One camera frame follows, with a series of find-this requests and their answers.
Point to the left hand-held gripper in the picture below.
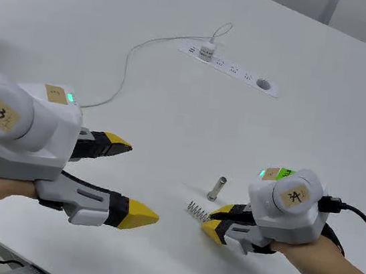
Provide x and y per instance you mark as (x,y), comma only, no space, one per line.
(35,131)

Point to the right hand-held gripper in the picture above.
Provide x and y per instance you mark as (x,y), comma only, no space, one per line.
(288,205)

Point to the silver coil spring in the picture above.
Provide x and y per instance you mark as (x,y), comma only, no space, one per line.
(197,211)

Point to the silver metal pin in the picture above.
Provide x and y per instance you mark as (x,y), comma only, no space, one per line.
(216,188)

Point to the white power strip panel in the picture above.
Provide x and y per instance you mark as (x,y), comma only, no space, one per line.
(229,67)

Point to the white charger plug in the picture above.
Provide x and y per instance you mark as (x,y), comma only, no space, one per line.
(207,50)

